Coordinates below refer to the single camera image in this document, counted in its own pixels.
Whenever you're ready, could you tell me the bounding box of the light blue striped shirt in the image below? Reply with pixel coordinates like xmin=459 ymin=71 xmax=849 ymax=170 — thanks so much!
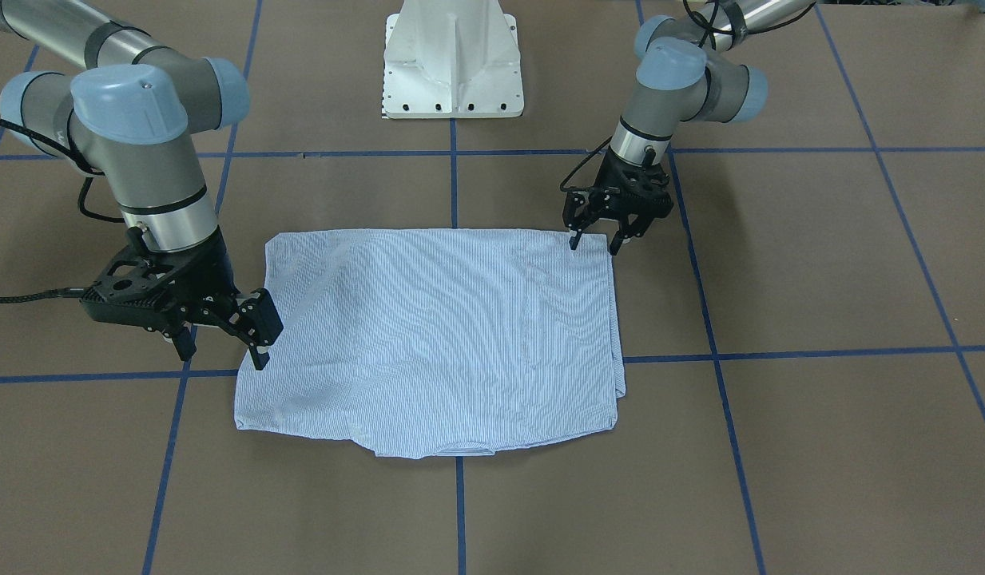
xmin=233 ymin=229 xmax=626 ymax=459

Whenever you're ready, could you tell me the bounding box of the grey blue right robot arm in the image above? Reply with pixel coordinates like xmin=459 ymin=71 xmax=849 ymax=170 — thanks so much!
xmin=0 ymin=1 xmax=283 ymax=369

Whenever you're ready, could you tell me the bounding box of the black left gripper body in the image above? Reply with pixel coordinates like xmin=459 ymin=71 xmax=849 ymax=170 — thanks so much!
xmin=562 ymin=152 xmax=674 ymax=229

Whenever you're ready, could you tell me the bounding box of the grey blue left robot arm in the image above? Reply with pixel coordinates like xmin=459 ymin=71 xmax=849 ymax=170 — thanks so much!
xmin=559 ymin=1 xmax=814 ymax=254

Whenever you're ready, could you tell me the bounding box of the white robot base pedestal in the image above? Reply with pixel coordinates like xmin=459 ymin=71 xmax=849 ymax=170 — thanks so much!
xmin=380 ymin=1 xmax=525 ymax=120

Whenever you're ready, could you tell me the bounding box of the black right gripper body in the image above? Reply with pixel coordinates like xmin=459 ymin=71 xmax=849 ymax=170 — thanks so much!
xmin=80 ymin=227 xmax=239 ymax=336

